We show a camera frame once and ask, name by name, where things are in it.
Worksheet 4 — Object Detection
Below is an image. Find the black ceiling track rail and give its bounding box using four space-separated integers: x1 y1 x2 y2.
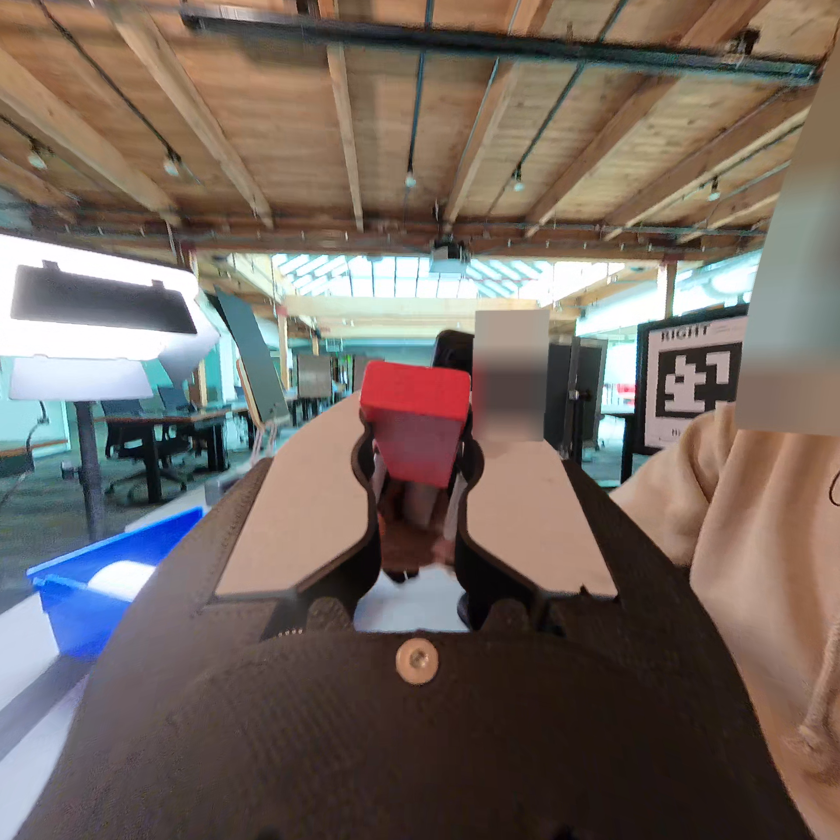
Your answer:
179 5 823 88

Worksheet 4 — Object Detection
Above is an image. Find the black office chair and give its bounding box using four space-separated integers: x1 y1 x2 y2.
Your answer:
100 387 199 488

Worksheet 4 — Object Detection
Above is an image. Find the wooden office desk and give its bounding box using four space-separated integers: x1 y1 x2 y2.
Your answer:
94 402 252 504

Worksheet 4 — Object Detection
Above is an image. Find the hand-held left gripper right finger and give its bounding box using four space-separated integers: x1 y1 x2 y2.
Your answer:
455 430 619 631

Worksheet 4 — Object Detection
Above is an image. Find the red wooden block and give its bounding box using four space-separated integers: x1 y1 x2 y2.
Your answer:
360 360 474 490

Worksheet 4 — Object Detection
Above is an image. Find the person in beige hoodie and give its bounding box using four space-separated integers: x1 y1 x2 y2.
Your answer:
609 402 840 840

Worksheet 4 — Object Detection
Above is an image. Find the white tape roll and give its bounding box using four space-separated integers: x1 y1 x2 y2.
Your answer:
87 560 160 602

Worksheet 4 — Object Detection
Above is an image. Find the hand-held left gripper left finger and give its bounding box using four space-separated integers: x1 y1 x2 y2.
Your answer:
215 392 383 641

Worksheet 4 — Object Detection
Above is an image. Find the grey light stand pole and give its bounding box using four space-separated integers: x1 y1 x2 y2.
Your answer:
61 399 110 547

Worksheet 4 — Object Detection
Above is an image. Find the blue plastic bin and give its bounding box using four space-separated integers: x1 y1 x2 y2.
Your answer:
26 505 206 662

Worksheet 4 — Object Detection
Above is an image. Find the whiteboard on stand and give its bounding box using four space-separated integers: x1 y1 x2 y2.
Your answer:
296 354 334 400

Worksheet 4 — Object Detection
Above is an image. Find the black framed marker sign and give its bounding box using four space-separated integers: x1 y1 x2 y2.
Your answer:
632 304 750 458

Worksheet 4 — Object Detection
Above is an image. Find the white studio light panel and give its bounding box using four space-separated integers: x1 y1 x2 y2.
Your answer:
0 233 222 403

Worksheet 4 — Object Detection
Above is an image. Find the grey panel on tripod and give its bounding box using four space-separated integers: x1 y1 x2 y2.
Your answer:
545 336 609 468

